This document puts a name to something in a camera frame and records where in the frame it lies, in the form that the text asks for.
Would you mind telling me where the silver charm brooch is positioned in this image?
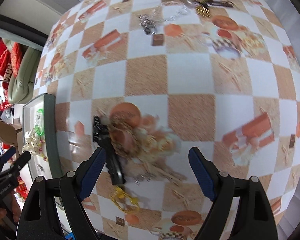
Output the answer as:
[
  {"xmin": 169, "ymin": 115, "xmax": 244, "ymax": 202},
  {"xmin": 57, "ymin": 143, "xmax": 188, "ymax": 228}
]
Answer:
[{"xmin": 36, "ymin": 164, "xmax": 44, "ymax": 172}]

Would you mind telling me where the braided tan rope bracelet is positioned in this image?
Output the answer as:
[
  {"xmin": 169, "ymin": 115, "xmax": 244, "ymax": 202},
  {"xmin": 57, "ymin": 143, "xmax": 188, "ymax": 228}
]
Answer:
[{"xmin": 107, "ymin": 119, "xmax": 143, "ymax": 159}]

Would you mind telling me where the cream polka dot scrunchie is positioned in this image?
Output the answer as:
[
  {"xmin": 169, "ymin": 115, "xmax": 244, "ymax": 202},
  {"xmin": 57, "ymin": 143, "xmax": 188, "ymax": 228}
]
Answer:
[{"xmin": 21, "ymin": 128, "xmax": 45, "ymax": 158}]

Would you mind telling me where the red cushion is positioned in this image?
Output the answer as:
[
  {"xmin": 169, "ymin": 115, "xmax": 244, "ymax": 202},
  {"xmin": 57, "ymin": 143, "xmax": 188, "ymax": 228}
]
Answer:
[{"xmin": 0, "ymin": 38, "xmax": 24, "ymax": 90}]

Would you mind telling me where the small silver charm on table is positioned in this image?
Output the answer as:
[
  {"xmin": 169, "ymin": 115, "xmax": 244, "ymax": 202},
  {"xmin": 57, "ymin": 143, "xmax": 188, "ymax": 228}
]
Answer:
[{"xmin": 133, "ymin": 173, "xmax": 154, "ymax": 185}]

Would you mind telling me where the silver chain jewelry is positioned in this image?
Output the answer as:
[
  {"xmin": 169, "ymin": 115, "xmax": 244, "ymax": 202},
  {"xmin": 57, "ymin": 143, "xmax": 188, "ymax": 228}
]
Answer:
[{"xmin": 138, "ymin": 14, "xmax": 157, "ymax": 35}]

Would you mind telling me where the wooden chair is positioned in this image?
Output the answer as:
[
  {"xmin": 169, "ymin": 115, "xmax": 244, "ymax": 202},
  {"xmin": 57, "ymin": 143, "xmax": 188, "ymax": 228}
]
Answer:
[{"xmin": 0, "ymin": 121, "xmax": 23, "ymax": 150}]

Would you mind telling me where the checkered patterned tablecloth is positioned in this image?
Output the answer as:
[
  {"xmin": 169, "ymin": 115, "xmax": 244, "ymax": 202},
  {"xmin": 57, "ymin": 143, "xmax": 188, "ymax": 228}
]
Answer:
[{"xmin": 34, "ymin": 0, "xmax": 300, "ymax": 239}]

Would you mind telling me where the green translucent bangle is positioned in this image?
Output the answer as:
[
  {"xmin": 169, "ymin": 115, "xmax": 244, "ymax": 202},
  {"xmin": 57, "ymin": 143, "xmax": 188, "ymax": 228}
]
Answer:
[{"xmin": 34, "ymin": 108, "xmax": 44, "ymax": 136}]

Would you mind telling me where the black beaded hair clip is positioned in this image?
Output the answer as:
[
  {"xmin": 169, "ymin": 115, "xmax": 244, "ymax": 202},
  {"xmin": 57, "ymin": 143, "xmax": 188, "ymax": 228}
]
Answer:
[{"xmin": 93, "ymin": 116, "xmax": 126, "ymax": 185}]

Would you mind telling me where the left hand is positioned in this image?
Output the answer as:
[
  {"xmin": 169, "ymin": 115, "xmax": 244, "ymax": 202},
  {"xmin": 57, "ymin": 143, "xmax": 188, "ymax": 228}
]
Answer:
[{"xmin": 0, "ymin": 191, "xmax": 21, "ymax": 227}]

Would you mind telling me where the green tray with cream lining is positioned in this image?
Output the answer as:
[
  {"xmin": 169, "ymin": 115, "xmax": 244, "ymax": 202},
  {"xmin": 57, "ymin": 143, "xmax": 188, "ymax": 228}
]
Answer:
[{"xmin": 22, "ymin": 93, "xmax": 63, "ymax": 179}]

